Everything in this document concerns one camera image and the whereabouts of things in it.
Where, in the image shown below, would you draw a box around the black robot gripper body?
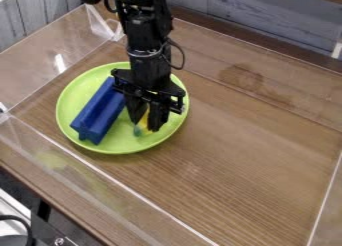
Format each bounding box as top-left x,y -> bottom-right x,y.
110,49 -> 185,114

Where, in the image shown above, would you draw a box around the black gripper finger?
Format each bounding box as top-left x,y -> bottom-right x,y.
148,101 -> 169,132
125,97 -> 148,124

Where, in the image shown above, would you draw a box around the yellow toy banana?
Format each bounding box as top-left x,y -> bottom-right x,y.
133,113 -> 149,137

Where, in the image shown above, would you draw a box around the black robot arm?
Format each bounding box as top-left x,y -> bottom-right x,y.
81,0 -> 185,132

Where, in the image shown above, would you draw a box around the green round plate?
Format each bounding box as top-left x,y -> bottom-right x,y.
56,62 -> 189,155

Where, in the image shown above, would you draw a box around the blue star-shaped block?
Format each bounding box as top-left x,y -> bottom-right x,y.
69,77 -> 125,145

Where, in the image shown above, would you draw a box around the clear acrylic tray walls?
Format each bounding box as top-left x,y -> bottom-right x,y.
0,6 -> 342,246

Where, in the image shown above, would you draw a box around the black metal bracket with bolt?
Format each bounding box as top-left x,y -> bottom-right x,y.
30,213 -> 78,246

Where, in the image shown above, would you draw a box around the black cable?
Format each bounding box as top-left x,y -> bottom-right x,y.
0,213 -> 38,246

